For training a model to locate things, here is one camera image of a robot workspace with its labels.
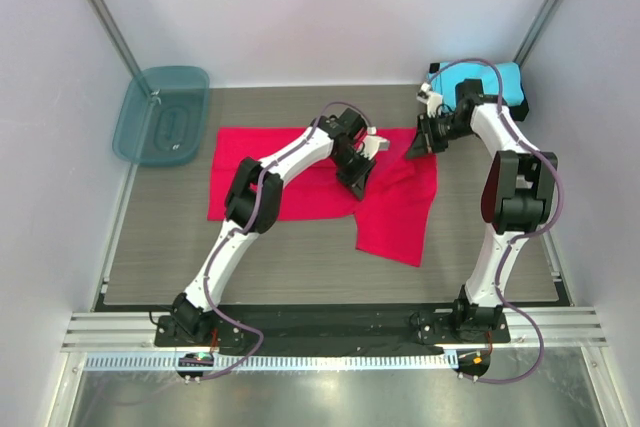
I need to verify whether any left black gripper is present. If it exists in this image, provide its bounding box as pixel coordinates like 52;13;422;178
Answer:
330;148;376;201

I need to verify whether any red t shirt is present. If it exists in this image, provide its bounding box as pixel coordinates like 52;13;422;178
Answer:
207;127;438;267

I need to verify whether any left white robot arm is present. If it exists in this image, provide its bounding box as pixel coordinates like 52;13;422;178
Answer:
170;104;390;347

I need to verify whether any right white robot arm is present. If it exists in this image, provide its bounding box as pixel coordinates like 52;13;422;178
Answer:
406;79;557;343

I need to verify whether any folded cyan t shirt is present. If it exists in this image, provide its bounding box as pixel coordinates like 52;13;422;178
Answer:
426;62;525;108

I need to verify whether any folded black t shirt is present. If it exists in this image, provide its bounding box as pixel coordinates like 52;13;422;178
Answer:
505;96;530;122

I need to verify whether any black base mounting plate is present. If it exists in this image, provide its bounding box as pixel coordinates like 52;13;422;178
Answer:
154;303;511;357

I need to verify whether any teal plastic bin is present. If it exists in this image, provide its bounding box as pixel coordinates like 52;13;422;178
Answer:
112;66;210;167

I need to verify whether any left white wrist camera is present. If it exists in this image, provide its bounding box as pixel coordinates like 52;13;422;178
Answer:
358;127;391;159

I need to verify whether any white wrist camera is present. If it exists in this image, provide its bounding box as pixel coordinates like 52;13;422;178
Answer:
416;82;443;118
358;127;391;159

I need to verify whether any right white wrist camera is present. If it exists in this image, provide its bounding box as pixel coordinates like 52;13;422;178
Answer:
416;82;443;118

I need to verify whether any white slotted cable duct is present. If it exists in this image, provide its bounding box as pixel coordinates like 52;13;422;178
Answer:
84;351;458;374

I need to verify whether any aluminium extrusion rail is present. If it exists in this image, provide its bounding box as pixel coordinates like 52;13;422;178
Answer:
61;307;608;352

